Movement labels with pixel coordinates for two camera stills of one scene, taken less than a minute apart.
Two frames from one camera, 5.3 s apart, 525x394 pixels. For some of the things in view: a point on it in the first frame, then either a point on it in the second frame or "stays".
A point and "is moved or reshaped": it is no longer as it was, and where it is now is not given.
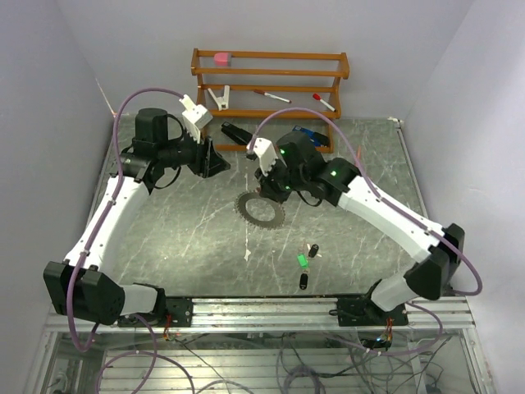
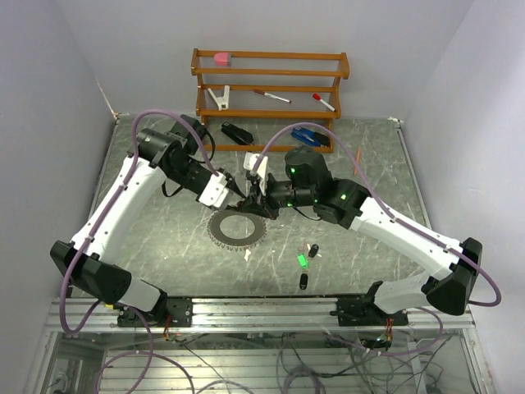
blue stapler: x=317 y=139 stays
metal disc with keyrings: x=240 y=207 is moved or reshaped
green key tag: x=303 y=261 stays
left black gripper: x=207 y=162 to x=232 y=185
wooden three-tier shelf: x=340 y=75 stays
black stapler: x=236 y=134 stays
